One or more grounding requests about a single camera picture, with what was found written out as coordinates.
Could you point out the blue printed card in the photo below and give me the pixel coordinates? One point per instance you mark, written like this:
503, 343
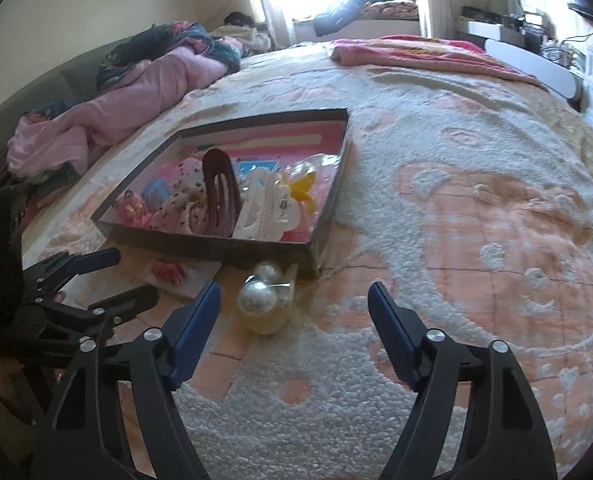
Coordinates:
256, 166

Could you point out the dark jacket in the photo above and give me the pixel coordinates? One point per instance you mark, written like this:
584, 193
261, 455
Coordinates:
339, 15

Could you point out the pink quilt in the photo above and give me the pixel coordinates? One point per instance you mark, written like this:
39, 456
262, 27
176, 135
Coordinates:
141, 85

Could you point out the pink-lined cardboard box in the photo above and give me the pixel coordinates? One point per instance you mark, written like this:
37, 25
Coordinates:
276, 125

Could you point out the grey upholstered headboard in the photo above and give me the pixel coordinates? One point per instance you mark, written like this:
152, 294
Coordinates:
21, 90

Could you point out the person's left hand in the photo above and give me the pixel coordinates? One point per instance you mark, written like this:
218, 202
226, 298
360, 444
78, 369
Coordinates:
6, 380

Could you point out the floral fabric scrunchie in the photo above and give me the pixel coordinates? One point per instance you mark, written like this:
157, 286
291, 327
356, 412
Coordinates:
179, 200

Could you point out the pink printed blanket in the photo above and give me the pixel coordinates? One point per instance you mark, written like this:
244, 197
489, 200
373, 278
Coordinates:
416, 55

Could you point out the pearl ornament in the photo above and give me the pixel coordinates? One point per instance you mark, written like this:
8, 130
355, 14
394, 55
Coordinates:
259, 297

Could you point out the white rounded desk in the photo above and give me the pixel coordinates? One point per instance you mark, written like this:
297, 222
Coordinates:
526, 60

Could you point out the white hair claw clip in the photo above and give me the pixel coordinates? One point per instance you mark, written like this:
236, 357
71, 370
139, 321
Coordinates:
264, 205

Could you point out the small blue box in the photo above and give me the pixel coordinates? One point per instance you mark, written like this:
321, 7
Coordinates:
152, 194

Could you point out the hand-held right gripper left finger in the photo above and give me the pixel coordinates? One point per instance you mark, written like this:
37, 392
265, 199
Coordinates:
196, 325

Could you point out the white window seat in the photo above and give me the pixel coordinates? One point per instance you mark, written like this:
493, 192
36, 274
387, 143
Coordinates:
376, 27

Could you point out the brown hair clip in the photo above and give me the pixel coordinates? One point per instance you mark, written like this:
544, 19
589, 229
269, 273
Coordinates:
221, 190

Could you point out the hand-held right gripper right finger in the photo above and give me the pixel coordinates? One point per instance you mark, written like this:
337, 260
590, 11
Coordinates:
389, 325

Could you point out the black television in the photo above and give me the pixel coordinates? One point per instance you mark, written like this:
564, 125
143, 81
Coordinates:
584, 11

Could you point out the yellow hair clip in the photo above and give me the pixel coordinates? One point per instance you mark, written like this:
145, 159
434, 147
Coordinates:
304, 187

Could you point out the cream bear-pattern bed blanket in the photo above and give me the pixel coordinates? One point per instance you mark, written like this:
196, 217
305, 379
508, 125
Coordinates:
476, 260

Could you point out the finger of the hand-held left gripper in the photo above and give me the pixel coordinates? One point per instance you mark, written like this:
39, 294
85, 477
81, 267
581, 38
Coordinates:
96, 259
126, 302

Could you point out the orange patterned bedding pile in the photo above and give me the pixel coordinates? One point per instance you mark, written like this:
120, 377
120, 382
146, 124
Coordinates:
391, 7

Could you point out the black bag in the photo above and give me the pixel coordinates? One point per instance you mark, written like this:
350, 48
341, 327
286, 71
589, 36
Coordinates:
237, 18

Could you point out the beige clothes pile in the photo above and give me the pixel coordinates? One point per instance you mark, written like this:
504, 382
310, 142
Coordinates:
244, 37

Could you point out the dark floral quilt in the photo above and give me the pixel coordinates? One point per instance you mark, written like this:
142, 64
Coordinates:
166, 42

